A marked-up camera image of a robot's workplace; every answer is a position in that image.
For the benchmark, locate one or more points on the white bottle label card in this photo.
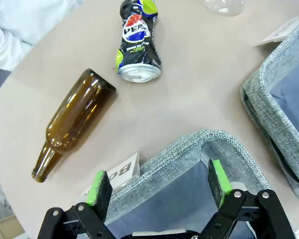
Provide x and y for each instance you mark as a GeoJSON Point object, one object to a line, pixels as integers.
{"type": "Point", "coordinates": [124, 171]}

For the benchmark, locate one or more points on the person's white-sleeved forearm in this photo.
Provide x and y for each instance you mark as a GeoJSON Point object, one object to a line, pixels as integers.
{"type": "Point", "coordinates": [7, 47]}

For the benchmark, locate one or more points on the cardboard box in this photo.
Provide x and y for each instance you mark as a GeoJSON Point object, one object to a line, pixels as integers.
{"type": "Point", "coordinates": [5, 227]}

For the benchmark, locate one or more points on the clear plastic bottle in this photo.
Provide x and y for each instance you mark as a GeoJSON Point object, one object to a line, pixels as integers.
{"type": "Point", "coordinates": [224, 7]}

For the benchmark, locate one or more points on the brown glass bottle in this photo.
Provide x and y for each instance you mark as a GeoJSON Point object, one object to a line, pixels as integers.
{"type": "Point", "coordinates": [74, 117]}

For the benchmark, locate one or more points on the grey fabric basket, plastic waste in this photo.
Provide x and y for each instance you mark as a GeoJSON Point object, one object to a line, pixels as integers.
{"type": "Point", "coordinates": [264, 99]}

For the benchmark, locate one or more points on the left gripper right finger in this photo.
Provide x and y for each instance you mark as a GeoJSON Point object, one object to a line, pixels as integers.
{"type": "Point", "coordinates": [220, 184]}

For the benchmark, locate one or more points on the grey fabric basket, bottle label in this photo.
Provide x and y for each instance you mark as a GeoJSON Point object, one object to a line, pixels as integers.
{"type": "Point", "coordinates": [179, 147]}

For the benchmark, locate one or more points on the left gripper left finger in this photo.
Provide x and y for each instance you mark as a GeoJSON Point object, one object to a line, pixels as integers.
{"type": "Point", "coordinates": [99, 196]}

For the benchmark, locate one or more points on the crushed black Pepsi can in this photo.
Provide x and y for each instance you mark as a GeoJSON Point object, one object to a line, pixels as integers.
{"type": "Point", "coordinates": [137, 49]}

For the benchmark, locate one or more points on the person's white shirt torso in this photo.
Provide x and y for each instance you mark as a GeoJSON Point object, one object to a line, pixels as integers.
{"type": "Point", "coordinates": [35, 15]}

